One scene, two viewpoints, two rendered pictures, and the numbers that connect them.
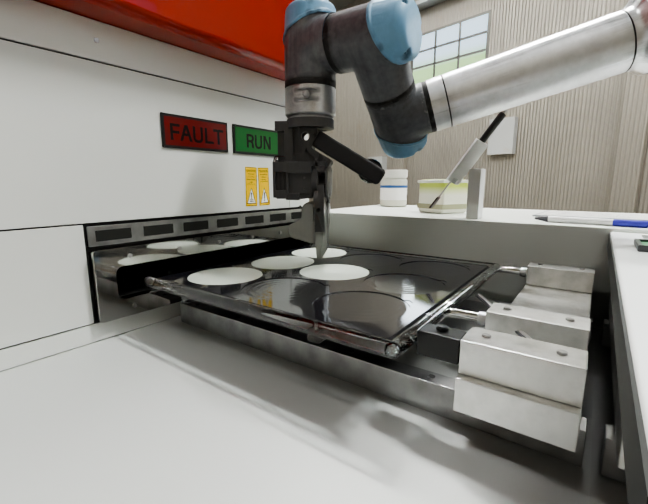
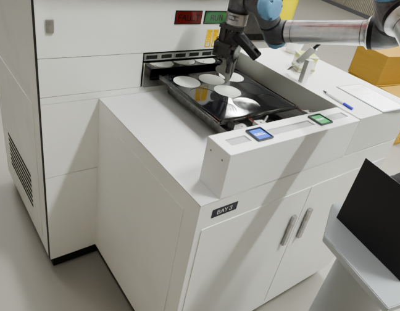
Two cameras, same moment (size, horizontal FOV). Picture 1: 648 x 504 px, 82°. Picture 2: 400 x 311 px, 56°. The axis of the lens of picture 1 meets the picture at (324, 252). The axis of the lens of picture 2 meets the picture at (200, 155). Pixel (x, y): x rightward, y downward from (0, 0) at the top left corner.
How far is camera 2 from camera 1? 89 cm
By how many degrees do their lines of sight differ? 25
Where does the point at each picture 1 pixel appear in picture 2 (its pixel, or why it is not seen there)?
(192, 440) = (167, 129)
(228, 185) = (197, 37)
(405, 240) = (271, 81)
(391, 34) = (263, 13)
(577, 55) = (338, 36)
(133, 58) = not seen: outside the picture
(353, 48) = (252, 10)
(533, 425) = not seen: hidden behind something
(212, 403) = (173, 123)
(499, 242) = (303, 96)
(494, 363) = not seen: hidden behind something
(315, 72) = (238, 10)
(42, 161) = (136, 32)
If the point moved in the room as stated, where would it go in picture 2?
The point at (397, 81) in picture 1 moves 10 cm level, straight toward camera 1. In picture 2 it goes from (268, 24) to (257, 29)
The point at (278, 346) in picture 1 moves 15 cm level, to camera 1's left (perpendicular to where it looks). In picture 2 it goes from (197, 112) to (158, 100)
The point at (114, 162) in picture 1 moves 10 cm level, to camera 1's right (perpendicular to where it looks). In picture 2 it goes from (157, 31) to (183, 38)
